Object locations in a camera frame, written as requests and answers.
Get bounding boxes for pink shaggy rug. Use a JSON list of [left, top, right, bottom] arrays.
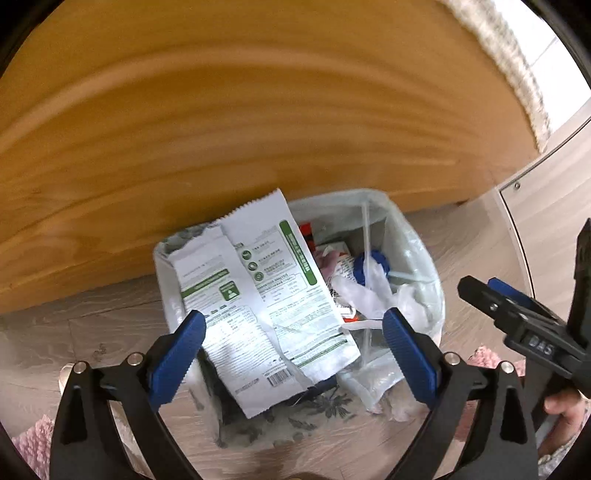
[[11, 413, 54, 480], [468, 344, 527, 371]]

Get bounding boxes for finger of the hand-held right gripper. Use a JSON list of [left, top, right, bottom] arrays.
[[457, 275, 560, 343], [487, 277, 556, 321]]

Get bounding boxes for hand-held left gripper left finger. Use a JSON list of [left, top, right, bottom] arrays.
[[47, 309, 208, 480]]

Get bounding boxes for person's right hand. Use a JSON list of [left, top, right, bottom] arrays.
[[538, 388, 591, 457]]

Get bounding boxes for light wood door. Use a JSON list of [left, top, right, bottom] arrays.
[[499, 92, 591, 301]]

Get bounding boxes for white bag green stripe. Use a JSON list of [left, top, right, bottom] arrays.
[[221, 188, 362, 384]]

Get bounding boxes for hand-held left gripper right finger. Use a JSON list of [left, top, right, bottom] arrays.
[[382, 307, 539, 480]]

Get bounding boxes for white slipper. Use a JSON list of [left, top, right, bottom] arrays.
[[60, 362, 88, 398]]

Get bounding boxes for wooden bed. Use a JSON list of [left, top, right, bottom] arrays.
[[0, 0, 552, 315]]

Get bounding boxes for clear plastic straw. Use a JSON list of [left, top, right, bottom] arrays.
[[360, 202, 376, 370]]

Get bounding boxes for orange white snack packet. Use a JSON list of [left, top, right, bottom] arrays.
[[316, 240, 358, 324]]

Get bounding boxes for white bag green square label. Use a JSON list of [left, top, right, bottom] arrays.
[[170, 225, 301, 419]]

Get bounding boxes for clear plastic bag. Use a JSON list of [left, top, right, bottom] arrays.
[[331, 262, 419, 324]]

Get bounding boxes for leaf print lined trash bin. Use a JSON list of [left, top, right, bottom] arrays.
[[152, 188, 446, 448]]

